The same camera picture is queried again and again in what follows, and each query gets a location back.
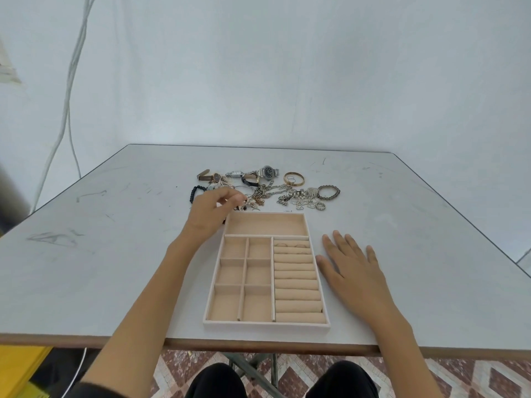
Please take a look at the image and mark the person's left forearm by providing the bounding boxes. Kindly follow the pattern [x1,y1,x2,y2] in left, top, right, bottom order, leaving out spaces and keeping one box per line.
[78,233,216,398]

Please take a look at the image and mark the silver chain necklace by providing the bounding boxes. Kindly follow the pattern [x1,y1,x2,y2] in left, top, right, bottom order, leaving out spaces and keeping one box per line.
[265,183,293,200]

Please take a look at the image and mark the gold chain necklace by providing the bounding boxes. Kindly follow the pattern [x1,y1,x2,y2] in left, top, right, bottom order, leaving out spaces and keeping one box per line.
[250,185,271,208]

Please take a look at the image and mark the yellow plastic crate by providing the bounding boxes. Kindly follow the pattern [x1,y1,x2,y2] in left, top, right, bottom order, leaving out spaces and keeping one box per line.
[0,345,54,398]

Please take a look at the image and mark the silver pendant necklace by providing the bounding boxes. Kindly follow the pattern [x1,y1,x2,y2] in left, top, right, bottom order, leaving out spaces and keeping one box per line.
[277,188,308,208]

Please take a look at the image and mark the person's black trousers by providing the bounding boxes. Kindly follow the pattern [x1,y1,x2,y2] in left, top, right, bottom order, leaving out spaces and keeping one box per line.
[184,360,381,398]

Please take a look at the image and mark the silver round metal wristwatch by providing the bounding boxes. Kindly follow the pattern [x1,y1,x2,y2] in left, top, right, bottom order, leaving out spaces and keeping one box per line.
[248,166,280,181]

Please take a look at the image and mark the person's right forearm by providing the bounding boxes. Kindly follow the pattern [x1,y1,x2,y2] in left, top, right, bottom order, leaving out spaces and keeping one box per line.
[359,306,444,398]

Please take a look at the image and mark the person's left hand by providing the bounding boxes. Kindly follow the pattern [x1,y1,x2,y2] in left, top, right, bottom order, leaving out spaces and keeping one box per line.
[186,188,246,242]

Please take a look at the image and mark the person's black sleeve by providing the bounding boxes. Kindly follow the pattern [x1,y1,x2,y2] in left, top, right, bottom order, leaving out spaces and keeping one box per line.
[76,381,134,398]

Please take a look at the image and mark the thin white wall cable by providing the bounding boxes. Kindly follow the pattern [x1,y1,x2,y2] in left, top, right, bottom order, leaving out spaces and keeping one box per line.
[66,0,98,180]

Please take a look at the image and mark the thick white wall cable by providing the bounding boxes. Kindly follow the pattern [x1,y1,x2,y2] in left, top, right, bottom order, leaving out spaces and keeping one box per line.
[30,0,93,215]

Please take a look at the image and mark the person's right hand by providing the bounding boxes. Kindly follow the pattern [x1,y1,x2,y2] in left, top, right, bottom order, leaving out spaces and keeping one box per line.
[316,231,395,326]

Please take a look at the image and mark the beige velvet jewelry tray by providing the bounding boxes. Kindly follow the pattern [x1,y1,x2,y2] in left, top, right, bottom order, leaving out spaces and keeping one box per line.
[202,211,332,328]

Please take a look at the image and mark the grey metal table frame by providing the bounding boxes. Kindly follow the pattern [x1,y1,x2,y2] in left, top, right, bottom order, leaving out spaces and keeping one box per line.
[226,352,279,398]

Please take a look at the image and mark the white cable under table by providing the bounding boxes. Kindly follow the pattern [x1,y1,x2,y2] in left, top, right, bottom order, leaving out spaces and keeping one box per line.
[68,348,88,390]

